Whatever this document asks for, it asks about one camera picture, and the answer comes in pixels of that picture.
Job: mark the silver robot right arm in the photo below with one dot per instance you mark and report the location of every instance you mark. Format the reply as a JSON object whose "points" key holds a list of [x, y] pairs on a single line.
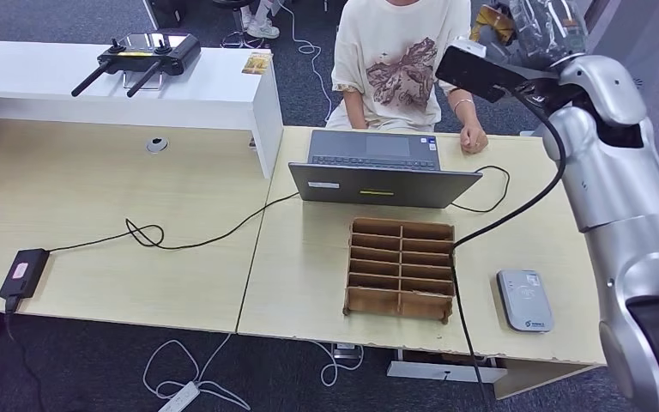
{"points": [[619, 182]]}

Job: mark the person's left hand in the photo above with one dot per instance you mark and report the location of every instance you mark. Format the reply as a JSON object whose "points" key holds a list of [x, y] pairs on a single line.
{"points": [[473, 139]]}

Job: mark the white raised desk shelf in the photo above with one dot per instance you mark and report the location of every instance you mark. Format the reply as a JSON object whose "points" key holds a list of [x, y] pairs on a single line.
{"points": [[51, 79]]}

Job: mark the grey laptop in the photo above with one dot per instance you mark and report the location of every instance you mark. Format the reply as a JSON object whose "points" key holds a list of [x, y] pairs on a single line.
{"points": [[380, 190]]}

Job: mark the white power strip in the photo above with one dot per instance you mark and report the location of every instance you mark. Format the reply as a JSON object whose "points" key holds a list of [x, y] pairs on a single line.
{"points": [[180, 397]]}

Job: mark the black power adapter brick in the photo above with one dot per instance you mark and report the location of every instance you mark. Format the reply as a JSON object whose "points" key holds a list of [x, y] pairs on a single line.
{"points": [[23, 273]]}

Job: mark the grey card reader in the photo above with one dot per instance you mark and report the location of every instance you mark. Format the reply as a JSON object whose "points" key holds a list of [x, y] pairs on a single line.
{"points": [[524, 301]]}

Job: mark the grey standing panel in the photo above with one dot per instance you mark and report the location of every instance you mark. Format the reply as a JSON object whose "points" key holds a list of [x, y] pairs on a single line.
{"points": [[625, 28]]}

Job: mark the cardboard card organizer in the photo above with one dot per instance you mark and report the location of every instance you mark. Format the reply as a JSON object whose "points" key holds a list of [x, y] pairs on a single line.
{"points": [[400, 307]]}

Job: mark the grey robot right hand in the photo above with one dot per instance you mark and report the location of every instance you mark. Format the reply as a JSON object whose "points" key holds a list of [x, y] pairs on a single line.
{"points": [[551, 28]]}

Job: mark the person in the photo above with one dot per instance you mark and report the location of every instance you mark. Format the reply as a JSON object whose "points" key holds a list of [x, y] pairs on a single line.
{"points": [[262, 27], [397, 57]]}

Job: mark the white desk foot bar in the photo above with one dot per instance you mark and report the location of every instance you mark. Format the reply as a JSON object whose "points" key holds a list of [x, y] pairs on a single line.
{"points": [[443, 372]]}

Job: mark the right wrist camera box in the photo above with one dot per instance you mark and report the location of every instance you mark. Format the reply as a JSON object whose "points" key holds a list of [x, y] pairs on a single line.
{"points": [[471, 71]]}

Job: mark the yellow picture card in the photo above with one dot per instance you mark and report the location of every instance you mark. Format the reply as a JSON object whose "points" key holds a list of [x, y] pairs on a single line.
{"points": [[257, 63]]}

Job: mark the black cabinet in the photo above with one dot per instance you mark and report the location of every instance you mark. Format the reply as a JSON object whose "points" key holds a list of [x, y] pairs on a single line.
{"points": [[167, 11]]}

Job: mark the person's left forearm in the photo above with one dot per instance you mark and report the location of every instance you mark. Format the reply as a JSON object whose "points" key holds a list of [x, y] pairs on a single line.
{"points": [[465, 116]]}

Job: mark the black remote controller with antennas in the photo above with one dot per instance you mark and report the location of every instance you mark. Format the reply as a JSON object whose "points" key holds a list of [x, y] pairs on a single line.
{"points": [[164, 57]]}

